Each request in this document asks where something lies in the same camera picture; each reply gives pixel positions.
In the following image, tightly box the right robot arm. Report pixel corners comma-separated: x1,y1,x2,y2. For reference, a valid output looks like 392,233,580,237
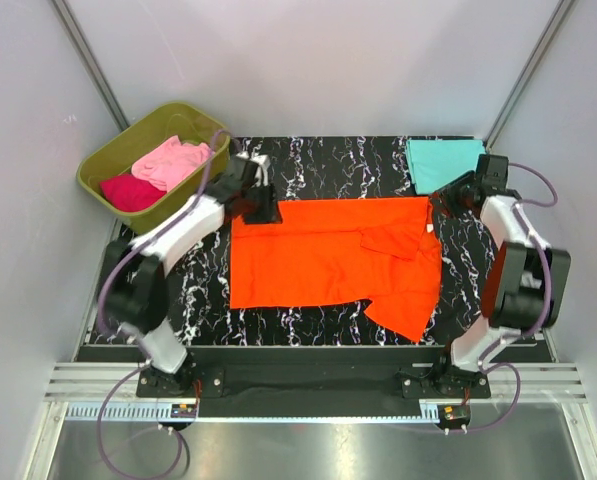
429,154,571,397

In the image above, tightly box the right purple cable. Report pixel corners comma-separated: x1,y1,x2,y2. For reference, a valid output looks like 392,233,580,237
447,162,559,434

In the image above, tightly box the slotted cable duct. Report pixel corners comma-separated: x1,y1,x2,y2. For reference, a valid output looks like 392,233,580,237
65,402,472,425

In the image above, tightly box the olive green plastic bin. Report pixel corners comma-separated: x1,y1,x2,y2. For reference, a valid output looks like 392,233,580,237
76,102,231,235

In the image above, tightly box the magenta t shirt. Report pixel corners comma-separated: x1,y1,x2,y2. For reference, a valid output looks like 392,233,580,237
100,174,165,213

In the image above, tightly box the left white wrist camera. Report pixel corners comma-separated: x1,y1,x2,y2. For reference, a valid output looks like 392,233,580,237
250,154,270,186

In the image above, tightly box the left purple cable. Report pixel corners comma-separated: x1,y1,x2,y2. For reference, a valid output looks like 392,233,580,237
93,128,242,479

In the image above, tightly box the pink t shirt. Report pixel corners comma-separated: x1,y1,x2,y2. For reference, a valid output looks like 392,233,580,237
131,136,213,193

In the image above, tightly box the folded teal t shirt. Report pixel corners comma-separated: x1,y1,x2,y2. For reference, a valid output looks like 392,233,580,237
405,139,486,195

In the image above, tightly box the orange t shirt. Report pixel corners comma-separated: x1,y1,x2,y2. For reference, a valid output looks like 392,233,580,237
230,197,442,342

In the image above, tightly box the left aluminium frame post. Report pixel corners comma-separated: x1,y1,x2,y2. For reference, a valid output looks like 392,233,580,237
49,0,130,131

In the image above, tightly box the right aluminium frame post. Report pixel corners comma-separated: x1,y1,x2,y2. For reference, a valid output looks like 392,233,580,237
484,0,578,150

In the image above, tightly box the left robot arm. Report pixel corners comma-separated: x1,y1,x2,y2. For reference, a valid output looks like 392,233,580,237
97,152,282,396

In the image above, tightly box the purple cable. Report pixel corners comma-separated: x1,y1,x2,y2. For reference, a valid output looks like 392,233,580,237
93,128,242,479
447,162,559,434

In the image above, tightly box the aluminium frame post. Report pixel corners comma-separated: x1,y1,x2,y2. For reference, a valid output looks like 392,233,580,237
49,0,130,131
484,0,578,150

